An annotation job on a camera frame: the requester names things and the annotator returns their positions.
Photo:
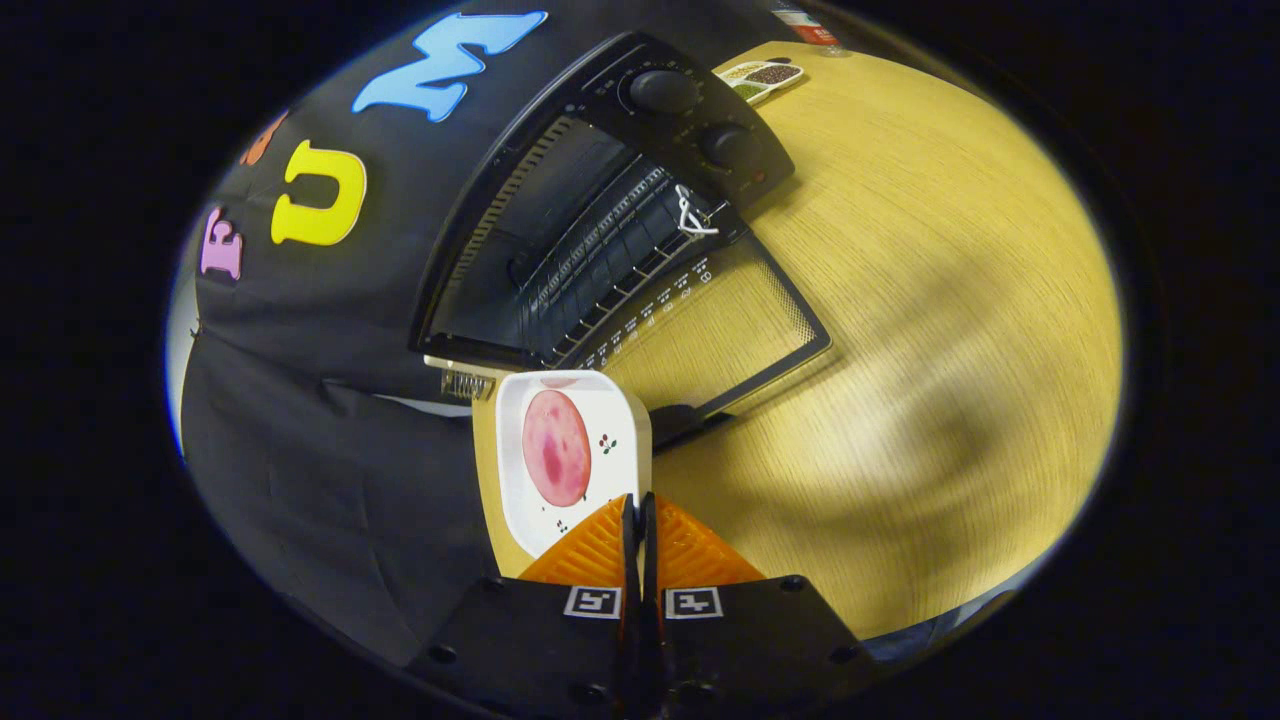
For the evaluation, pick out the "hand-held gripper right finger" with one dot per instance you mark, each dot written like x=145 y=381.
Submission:
x=750 y=650

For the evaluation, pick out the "black toaster oven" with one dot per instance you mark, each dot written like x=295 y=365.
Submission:
x=690 y=130

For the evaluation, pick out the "black backdrop cloth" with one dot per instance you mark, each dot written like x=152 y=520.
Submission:
x=330 y=480

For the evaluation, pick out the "clear water bottle red label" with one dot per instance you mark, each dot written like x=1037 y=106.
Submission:
x=815 y=30

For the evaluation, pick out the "divided spice dish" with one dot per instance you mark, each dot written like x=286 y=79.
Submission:
x=762 y=78

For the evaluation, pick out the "white square dish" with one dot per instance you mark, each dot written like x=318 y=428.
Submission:
x=615 y=420

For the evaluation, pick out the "pink ham slice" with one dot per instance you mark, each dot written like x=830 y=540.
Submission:
x=556 y=448

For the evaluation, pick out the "metal mesh holder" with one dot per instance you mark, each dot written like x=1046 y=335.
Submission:
x=468 y=386

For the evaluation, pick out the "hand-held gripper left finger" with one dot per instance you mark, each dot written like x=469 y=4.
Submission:
x=540 y=650

